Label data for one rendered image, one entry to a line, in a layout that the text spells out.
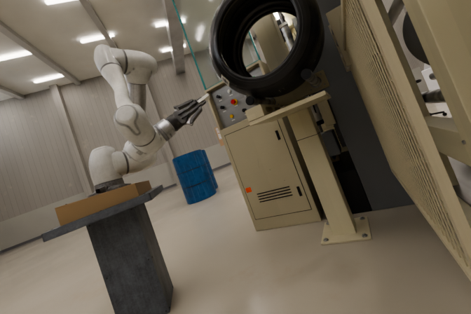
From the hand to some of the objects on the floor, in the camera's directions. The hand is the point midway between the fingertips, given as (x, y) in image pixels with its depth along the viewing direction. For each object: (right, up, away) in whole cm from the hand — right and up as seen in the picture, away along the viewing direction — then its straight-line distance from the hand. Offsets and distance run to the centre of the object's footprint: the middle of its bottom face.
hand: (203, 99), depth 106 cm
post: (+83, -76, +28) cm, 116 cm away
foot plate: (+83, -76, +28) cm, 116 cm away
